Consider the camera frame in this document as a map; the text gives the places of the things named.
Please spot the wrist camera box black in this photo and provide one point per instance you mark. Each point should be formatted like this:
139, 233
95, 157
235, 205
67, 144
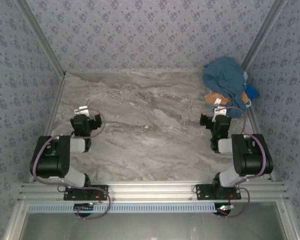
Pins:
97, 120
206, 120

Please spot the teal blue t-shirt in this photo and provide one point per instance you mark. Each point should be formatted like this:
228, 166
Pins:
225, 80

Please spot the light blue t-shirt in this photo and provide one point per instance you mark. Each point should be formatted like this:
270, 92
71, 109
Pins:
245, 75

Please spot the orange brown t-shirt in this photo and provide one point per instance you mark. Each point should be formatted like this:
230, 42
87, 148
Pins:
216, 98

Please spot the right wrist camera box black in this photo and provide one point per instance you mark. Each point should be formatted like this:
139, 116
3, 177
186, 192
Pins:
206, 120

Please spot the aluminium right corner post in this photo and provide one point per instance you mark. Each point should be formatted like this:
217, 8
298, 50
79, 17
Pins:
262, 32

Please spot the aluminium left corner post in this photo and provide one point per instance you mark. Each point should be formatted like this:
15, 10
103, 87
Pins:
40, 37

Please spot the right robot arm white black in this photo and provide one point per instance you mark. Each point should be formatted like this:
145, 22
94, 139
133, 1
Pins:
252, 160

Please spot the light blue plastic basket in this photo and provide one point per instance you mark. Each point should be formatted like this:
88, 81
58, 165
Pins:
249, 103

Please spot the aluminium corner post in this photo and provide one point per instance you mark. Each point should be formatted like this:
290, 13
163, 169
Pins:
40, 37
262, 32

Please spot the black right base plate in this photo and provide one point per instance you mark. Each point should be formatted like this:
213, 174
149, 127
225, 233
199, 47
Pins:
202, 192

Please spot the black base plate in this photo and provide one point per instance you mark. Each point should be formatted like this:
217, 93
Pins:
102, 192
202, 192

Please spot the white bracket on right gripper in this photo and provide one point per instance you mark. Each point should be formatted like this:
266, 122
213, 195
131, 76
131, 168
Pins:
220, 110

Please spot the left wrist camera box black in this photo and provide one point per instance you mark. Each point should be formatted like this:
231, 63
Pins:
97, 120

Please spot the grey metal lower panel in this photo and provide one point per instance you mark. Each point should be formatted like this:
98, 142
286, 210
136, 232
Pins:
152, 227

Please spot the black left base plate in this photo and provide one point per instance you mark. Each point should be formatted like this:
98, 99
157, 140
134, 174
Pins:
102, 192

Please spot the royal blue t-shirt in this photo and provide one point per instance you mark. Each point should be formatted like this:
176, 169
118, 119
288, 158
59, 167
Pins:
252, 91

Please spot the aluminium back rail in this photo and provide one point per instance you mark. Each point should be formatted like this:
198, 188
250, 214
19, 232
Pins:
135, 72

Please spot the aluminium left side rail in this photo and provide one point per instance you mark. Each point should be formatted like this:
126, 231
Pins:
55, 107

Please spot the aluminium front frame rail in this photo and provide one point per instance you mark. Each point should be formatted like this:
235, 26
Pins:
152, 191

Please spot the white bracket on gripper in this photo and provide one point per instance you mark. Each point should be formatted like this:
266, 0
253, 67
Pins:
81, 109
220, 110

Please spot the white bracket on left gripper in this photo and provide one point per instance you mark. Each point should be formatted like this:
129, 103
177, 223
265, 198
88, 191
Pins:
81, 109

